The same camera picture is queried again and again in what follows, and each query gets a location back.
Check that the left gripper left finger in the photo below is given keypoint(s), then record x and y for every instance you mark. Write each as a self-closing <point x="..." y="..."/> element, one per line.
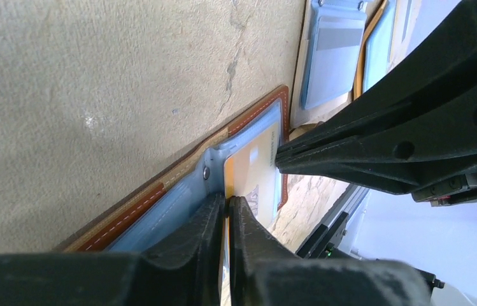
<point x="182" y="269"/>

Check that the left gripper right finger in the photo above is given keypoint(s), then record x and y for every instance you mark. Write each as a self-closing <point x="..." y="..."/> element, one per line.
<point x="264" y="272"/>

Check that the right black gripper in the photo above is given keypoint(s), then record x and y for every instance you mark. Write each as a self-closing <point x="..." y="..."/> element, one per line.
<point x="414" y="132"/>

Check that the tan leather card holder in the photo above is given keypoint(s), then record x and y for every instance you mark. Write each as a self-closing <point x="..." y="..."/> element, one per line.
<point x="172" y="197"/>

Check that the orange card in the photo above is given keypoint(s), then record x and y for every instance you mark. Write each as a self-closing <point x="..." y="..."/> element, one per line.
<point x="250" y="171"/>

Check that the blue card white tray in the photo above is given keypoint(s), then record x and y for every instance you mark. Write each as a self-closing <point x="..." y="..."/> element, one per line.
<point x="331" y="43"/>

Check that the aluminium frame rail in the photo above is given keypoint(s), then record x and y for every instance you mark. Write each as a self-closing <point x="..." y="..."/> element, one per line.
<point x="335" y="234"/>

